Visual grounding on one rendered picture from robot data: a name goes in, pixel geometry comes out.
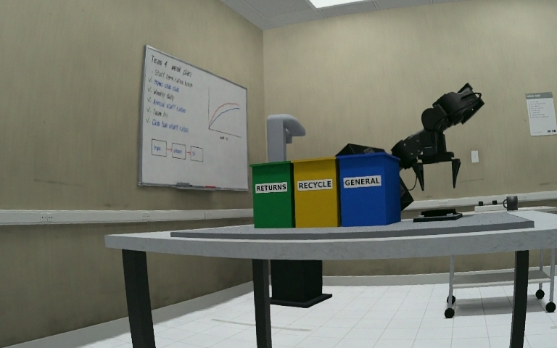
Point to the blue bin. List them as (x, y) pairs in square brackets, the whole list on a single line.
[(370, 189)]

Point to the yellow recycle bin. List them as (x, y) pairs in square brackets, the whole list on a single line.
[(317, 193)]

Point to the green bin labelled returns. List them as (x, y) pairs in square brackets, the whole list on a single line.
[(273, 195)]

